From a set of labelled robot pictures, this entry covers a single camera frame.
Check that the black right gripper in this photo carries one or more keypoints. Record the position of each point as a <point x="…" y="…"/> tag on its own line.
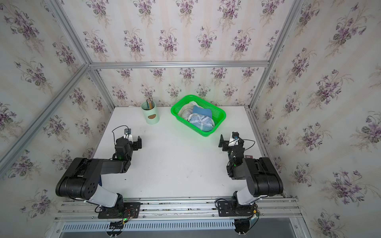
<point x="225" y="144"/>

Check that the aluminium mounting rail frame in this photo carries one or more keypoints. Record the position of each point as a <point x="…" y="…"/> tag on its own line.
<point x="182" y="217"/>

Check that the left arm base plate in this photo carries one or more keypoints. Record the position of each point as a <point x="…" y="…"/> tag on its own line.
<point x="119" y="209"/>

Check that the beige baseball cap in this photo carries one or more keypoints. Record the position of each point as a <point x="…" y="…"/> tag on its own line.
<point x="187" y="110"/>

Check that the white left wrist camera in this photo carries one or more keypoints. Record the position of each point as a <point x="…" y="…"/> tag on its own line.
<point x="128" y="134"/>

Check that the green plastic basket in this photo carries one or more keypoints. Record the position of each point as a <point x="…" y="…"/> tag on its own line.
<point x="218" y="115"/>

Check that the bundle of coloured pencils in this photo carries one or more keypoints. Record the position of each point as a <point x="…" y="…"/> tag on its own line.
<point x="150" y="104"/>

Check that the light blue baseball cap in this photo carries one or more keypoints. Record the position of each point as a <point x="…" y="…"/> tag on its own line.
<point x="202" y="119"/>

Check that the mint green pencil cup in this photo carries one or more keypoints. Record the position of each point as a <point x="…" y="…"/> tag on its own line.
<point x="150" y="112"/>

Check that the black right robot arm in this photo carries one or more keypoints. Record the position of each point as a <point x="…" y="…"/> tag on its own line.
<point x="261" y="176"/>

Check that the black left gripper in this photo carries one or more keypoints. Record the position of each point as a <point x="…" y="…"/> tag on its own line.
<point x="136" y="144"/>

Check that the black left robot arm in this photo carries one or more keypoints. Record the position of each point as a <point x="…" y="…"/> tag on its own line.
<point x="82" y="178"/>

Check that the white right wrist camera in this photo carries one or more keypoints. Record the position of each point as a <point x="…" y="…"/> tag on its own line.
<point x="235" y="136"/>

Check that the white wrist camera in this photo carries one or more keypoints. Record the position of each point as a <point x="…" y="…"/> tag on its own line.
<point x="128" y="134"/>
<point x="235" y="136"/>

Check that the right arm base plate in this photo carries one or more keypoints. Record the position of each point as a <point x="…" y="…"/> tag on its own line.
<point x="235" y="208"/>

